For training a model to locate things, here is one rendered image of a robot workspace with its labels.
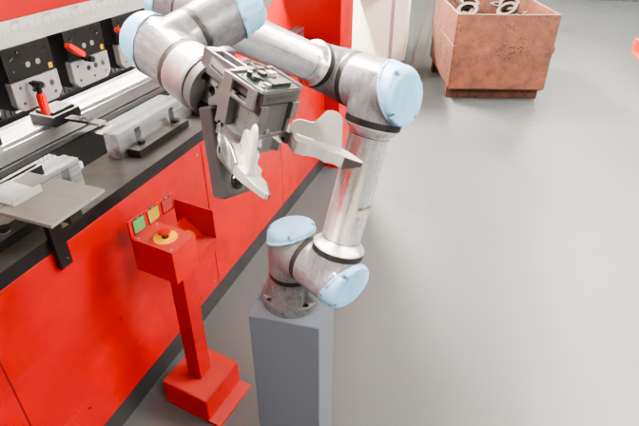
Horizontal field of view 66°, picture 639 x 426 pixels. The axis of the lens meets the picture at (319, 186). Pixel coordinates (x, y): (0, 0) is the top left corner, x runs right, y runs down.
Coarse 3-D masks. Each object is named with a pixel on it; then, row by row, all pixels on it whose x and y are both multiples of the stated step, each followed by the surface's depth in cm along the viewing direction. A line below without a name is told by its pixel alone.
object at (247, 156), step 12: (252, 132) 48; (240, 144) 52; (252, 144) 47; (240, 156) 50; (252, 156) 47; (240, 168) 48; (252, 168) 48; (240, 180) 48; (252, 180) 47; (264, 180) 48; (264, 192) 46
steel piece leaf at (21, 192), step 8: (16, 184) 132; (24, 184) 132; (40, 184) 129; (0, 192) 129; (8, 192) 129; (16, 192) 129; (24, 192) 125; (32, 192) 127; (0, 200) 125; (8, 200) 125; (16, 200) 123; (24, 200) 125
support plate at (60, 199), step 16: (32, 176) 136; (48, 192) 129; (64, 192) 129; (80, 192) 129; (96, 192) 129; (0, 208) 122; (16, 208) 122; (32, 208) 122; (48, 208) 122; (64, 208) 122; (80, 208) 124; (48, 224) 116
